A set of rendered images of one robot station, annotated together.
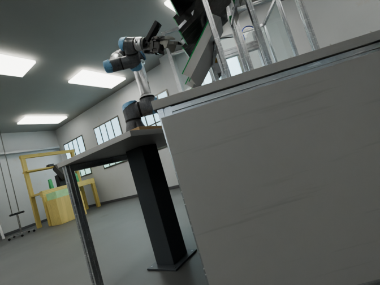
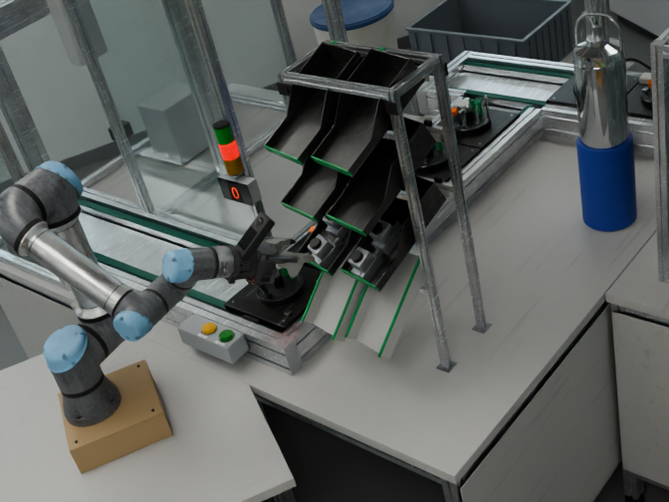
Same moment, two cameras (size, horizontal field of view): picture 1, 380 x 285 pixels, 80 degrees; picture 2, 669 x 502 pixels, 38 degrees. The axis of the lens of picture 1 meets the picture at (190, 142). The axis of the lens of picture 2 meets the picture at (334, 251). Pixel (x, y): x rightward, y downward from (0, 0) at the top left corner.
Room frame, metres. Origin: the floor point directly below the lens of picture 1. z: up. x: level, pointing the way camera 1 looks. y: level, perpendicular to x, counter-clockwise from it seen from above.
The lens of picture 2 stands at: (-0.30, 1.27, 2.58)
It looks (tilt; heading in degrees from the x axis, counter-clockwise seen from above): 34 degrees down; 315
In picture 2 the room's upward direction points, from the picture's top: 15 degrees counter-clockwise
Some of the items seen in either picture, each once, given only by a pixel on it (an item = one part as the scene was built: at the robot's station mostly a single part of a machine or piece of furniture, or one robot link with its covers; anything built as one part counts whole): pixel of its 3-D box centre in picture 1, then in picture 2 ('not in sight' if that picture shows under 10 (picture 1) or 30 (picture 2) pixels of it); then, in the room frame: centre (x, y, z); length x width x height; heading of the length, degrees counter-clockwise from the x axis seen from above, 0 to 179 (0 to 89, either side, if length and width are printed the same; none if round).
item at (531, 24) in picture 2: not in sight; (490, 38); (1.96, -2.29, 0.73); 0.62 x 0.42 x 0.23; 177
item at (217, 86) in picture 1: (285, 98); (382, 241); (1.41, -0.66, 0.85); 1.50 x 1.41 x 0.03; 177
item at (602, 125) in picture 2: not in sight; (600, 78); (0.80, -0.98, 1.32); 0.14 x 0.14 x 0.38
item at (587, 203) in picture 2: not in sight; (606, 178); (0.80, -0.98, 1.00); 0.16 x 0.16 x 0.27
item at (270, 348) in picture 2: not in sight; (185, 311); (1.72, -0.07, 0.91); 0.89 x 0.06 x 0.11; 177
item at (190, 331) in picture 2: not in sight; (212, 338); (1.53, 0.00, 0.93); 0.21 x 0.07 x 0.06; 177
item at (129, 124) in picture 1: (134, 126); (87, 392); (1.64, 0.35, 0.99); 0.15 x 0.15 x 0.10
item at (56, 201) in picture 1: (67, 181); not in sight; (6.63, 3.78, 1.04); 1.64 x 1.44 x 2.08; 148
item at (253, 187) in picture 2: (214, 60); (232, 161); (1.62, -0.34, 1.29); 0.12 x 0.05 x 0.25; 177
